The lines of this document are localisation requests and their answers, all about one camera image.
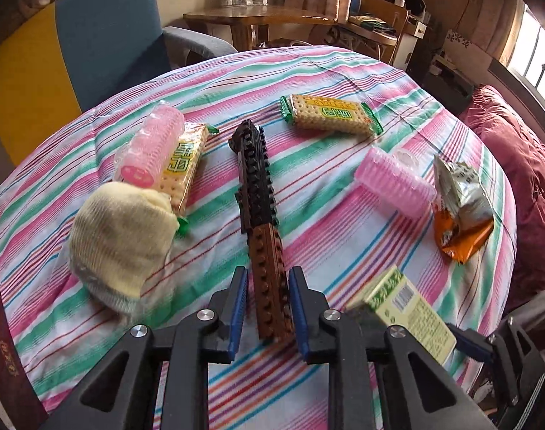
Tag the silver and orange snack bag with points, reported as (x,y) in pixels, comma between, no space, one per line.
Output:
(460,197)

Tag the wooden side table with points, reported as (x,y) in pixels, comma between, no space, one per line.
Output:
(263,13)

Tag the striped bed sheet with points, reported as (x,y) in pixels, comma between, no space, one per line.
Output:
(344,233)

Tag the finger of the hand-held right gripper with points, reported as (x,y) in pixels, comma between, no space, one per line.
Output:
(472,345)

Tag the white cabinet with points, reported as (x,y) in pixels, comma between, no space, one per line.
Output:
(409,45)

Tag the pale yellow knit sock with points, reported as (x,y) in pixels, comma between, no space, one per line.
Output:
(115,242)

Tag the blue and yellow armchair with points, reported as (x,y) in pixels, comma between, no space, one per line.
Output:
(111,31)

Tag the bright barred window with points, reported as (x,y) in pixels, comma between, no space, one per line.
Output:
(537,58)

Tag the beige patterned bag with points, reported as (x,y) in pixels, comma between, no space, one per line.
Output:
(467,49)

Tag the black and brown brick toy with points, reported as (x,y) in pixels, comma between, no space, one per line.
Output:
(254,188)

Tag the yellow and green cloth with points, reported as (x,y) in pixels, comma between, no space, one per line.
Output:
(371,23)

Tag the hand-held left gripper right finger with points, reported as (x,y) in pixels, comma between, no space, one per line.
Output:
(299,318)

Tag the dark red quilt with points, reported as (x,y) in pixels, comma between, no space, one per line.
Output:
(523,165)

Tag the pink hair roller left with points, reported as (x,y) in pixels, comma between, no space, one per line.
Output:
(151,143)

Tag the pink hair roller right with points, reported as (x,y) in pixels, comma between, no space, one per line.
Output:
(393,181)

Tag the pink hair roller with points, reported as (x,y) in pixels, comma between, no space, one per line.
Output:
(393,181)
(151,143)

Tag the wooden chair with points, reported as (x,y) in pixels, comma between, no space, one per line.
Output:
(389,40)

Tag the green-ended cracker packet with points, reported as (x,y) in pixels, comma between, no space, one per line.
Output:
(183,165)
(330,114)

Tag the dark red box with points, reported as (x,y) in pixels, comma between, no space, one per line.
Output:
(8,349)

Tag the green paper box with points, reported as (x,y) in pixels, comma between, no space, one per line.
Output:
(411,313)

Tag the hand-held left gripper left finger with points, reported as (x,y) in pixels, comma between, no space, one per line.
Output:
(236,313)

